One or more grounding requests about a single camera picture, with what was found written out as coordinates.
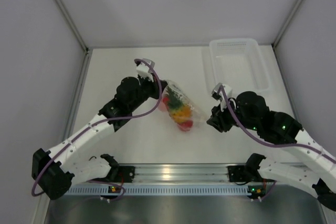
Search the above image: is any white slotted cable duct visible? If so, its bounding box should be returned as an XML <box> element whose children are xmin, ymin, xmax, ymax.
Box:
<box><xmin>65</xmin><ymin>185</ymin><xmax>252</xmax><ymax>196</ymax></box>

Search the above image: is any aluminium mounting rail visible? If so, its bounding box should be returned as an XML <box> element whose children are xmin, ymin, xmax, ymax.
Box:
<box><xmin>68</xmin><ymin>163</ymin><xmax>302</xmax><ymax>183</ymax></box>

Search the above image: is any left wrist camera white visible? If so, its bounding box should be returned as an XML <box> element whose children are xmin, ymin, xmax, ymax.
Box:
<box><xmin>134</xmin><ymin>59</ymin><xmax>155</xmax><ymax>82</ymax></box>

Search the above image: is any white plastic basket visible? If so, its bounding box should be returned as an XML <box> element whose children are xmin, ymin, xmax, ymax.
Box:
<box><xmin>209</xmin><ymin>38</ymin><xmax>271</xmax><ymax>96</ymax></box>

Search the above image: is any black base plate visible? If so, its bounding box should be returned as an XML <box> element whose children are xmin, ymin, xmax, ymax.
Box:
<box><xmin>227</xmin><ymin>165</ymin><xmax>251</xmax><ymax>183</ymax></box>
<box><xmin>110</xmin><ymin>166</ymin><xmax>135</xmax><ymax>184</ymax></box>

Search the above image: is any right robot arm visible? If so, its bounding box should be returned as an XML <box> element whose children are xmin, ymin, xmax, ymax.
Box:
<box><xmin>207</xmin><ymin>84</ymin><xmax>335</xmax><ymax>211</ymax></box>

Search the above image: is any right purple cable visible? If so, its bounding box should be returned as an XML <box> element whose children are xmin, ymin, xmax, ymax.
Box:
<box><xmin>220</xmin><ymin>84</ymin><xmax>336</xmax><ymax>202</ymax></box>

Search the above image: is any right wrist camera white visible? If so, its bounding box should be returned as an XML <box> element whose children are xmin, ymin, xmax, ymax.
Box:
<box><xmin>211</xmin><ymin>83</ymin><xmax>233</xmax><ymax>112</ymax></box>

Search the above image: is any fake pineapple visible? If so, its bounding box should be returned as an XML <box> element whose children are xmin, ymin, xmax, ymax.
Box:
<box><xmin>165</xmin><ymin>87</ymin><xmax>192</xmax><ymax>124</ymax></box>

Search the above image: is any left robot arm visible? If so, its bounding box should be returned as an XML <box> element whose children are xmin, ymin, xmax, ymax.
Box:
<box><xmin>31</xmin><ymin>76</ymin><xmax>167</xmax><ymax>200</ymax></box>

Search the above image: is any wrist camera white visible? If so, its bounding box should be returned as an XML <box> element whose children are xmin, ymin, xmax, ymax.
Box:
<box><xmin>211</xmin><ymin>83</ymin><xmax>233</xmax><ymax>112</ymax></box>
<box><xmin>134</xmin><ymin>59</ymin><xmax>155</xmax><ymax>82</ymax></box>

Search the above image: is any clear zip top bag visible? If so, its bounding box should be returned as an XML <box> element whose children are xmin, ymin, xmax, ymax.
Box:
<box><xmin>158</xmin><ymin>80</ymin><xmax>207</xmax><ymax>132</ymax></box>

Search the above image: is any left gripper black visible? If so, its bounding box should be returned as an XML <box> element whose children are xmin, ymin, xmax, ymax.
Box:
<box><xmin>129</xmin><ymin>72</ymin><xmax>168</xmax><ymax>112</ymax></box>

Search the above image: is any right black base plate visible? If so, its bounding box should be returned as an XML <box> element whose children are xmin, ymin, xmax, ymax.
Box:
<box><xmin>227</xmin><ymin>165</ymin><xmax>251</xmax><ymax>183</ymax></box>

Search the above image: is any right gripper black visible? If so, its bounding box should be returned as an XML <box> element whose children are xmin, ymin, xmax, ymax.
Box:
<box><xmin>207</xmin><ymin>98</ymin><xmax>259</xmax><ymax>132</ymax></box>

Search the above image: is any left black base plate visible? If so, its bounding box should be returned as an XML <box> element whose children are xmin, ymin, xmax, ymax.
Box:
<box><xmin>110</xmin><ymin>166</ymin><xmax>135</xmax><ymax>184</ymax></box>

